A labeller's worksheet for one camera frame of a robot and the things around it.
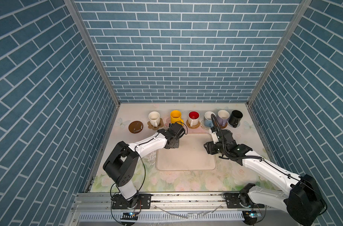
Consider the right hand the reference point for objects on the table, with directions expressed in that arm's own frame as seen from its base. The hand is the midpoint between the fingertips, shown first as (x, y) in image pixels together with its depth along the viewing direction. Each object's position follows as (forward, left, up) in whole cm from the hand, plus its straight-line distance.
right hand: (209, 144), depth 84 cm
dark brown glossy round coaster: (+15, +52, -9) cm, 55 cm away
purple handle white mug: (+28, -13, -5) cm, 32 cm away
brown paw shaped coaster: (+20, +33, -9) cm, 40 cm away
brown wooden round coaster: (+19, -11, -7) cm, 23 cm away
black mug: (+24, -20, -2) cm, 31 cm away
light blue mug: (+21, -1, -2) cm, 21 cm away
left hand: (+1, +20, -5) cm, 21 cm away
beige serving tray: (-2, +10, -13) cm, 17 cm away
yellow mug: (+24, +23, -4) cm, 34 cm away
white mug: (+22, +39, -4) cm, 45 cm away
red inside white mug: (+25, +10, -5) cm, 27 cm away
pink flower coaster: (+23, +29, -10) cm, 38 cm away
